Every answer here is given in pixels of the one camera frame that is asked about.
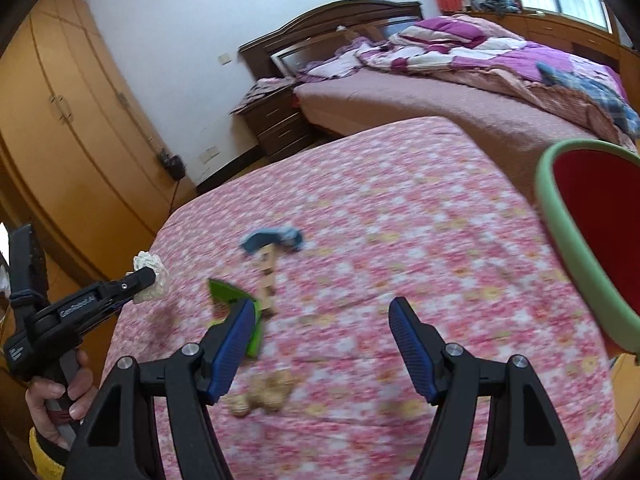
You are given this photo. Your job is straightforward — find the large bed mauve sheet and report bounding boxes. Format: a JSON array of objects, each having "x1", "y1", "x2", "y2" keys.
[{"x1": 295, "y1": 68, "x2": 637, "y2": 202}]

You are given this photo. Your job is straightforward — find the clothes pile on cabinet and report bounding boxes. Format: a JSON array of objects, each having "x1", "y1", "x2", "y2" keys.
[{"x1": 480, "y1": 0, "x2": 522, "y2": 16}]

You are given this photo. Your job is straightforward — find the white purple-frilled pillow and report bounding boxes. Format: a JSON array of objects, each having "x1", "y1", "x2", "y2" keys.
[{"x1": 296, "y1": 37, "x2": 375, "y2": 84}]

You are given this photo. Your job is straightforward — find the green wrapper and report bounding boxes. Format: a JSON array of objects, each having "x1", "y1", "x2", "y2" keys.
[{"x1": 207, "y1": 278, "x2": 264, "y2": 360}]

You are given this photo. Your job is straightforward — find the dark wooden headboard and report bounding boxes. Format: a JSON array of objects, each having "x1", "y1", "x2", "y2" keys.
[{"x1": 238, "y1": 0, "x2": 423, "y2": 79}]

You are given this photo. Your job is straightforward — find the wooden wardrobe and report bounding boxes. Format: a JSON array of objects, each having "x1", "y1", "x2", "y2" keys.
[{"x1": 1, "y1": 0, "x2": 195, "y2": 284}]

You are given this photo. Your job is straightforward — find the left hand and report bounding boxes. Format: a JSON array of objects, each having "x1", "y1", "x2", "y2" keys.
[{"x1": 25, "y1": 350, "x2": 98, "y2": 451}]

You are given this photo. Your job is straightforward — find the wooden window cabinet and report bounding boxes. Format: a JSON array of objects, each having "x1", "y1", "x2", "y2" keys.
[{"x1": 470, "y1": 11, "x2": 639, "y2": 110}]

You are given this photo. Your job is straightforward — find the wooden stick piece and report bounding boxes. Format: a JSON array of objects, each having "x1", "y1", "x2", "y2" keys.
[{"x1": 256, "y1": 244, "x2": 278, "y2": 318}]

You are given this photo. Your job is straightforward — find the black charger on wall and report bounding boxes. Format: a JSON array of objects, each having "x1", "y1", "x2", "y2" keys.
[{"x1": 156, "y1": 148, "x2": 186, "y2": 182}]

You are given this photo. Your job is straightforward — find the dark wooden nightstand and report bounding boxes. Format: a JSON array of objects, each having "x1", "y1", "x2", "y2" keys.
[{"x1": 235, "y1": 88, "x2": 320, "y2": 162}]

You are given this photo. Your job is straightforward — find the yellow sleeve forearm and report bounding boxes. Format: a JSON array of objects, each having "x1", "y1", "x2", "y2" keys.
[{"x1": 29, "y1": 428, "x2": 65, "y2": 480}]

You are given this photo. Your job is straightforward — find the clothes on nightstand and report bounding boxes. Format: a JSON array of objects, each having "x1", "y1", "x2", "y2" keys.
[{"x1": 231, "y1": 77, "x2": 296, "y2": 114}]

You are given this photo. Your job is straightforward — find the red bin green rim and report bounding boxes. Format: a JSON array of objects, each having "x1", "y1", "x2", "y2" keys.
[{"x1": 535, "y1": 140, "x2": 639, "y2": 356}]

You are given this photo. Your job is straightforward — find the purple white quilt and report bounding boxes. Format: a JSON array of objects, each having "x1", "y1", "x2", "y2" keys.
[{"x1": 357, "y1": 13, "x2": 632, "y2": 137}]

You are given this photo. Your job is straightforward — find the pink floral mattress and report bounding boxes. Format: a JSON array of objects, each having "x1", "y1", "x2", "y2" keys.
[{"x1": 106, "y1": 118, "x2": 618, "y2": 479}]

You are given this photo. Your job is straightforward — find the blue cloth scrap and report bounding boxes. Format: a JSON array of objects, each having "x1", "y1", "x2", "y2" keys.
[{"x1": 240, "y1": 228, "x2": 304, "y2": 255}]

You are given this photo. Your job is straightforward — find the blue plaid clothing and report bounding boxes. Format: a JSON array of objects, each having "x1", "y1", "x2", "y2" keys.
[{"x1": 536, "y1": 62, "x2": 639, "y2": 140}]

